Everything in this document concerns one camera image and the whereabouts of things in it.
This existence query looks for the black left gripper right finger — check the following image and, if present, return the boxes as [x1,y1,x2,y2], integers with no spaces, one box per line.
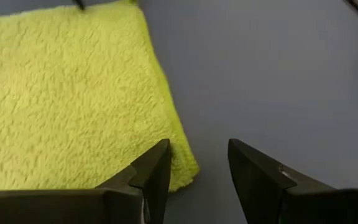
[227,138,358,224]

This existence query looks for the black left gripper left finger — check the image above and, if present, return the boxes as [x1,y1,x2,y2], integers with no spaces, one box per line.
[0,138,172,224]

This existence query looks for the yellow-green terry towel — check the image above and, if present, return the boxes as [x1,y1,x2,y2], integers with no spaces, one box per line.
[0,0,201,193]

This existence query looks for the blue-grey table mat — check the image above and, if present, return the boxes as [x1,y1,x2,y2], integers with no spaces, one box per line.
[0,0,358,224]

